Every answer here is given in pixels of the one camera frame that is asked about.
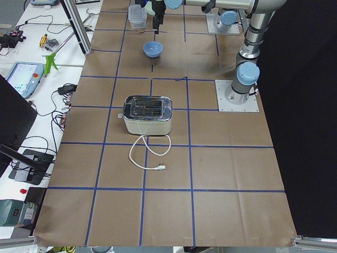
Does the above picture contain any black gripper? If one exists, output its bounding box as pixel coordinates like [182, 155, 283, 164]
[152, 0, 166, 34]

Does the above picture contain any blue bowl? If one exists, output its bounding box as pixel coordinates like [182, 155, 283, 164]
[143, 41, 163, 58]

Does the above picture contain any green bowl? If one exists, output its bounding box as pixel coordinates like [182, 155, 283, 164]
[145, 1, 155, 16]

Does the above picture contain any clear plastic lidded container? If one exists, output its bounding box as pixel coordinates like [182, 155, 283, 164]
[128, 4, 147, 29]

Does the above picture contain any cream chrome toaster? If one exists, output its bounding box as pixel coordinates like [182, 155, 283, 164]
[118, 95, 173, 135]

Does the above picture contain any black power adapter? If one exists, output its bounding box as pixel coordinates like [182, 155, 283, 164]
[57, 83, 77, 95]

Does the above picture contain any green plastic clamp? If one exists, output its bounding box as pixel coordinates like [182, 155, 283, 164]
[44, 52, 58, 76]

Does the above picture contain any yellow small tool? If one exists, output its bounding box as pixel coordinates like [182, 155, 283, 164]
[39, 34, 47, 48]

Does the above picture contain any teach pendant tablet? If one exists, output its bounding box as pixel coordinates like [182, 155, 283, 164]
[6, 62, 44, 99]

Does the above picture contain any black monitor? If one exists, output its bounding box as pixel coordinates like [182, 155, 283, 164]
[0, 74, 38, 177]

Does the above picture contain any black monitor stand base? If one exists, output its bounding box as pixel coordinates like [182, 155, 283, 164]
[8, 149, 54, 185]

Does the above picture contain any green electrical box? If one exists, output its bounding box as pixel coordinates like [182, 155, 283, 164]
[1, 199, 38, 227]

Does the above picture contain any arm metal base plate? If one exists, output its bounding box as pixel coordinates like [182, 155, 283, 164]
[206, 14, 240, 35]
[215, 80, 259, 113]

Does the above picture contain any aluminium frame post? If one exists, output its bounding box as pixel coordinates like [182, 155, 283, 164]
[60, 0, 92, 55]

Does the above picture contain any white toaster power cord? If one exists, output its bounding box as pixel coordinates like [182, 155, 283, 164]
[128, 133, 172, 171]

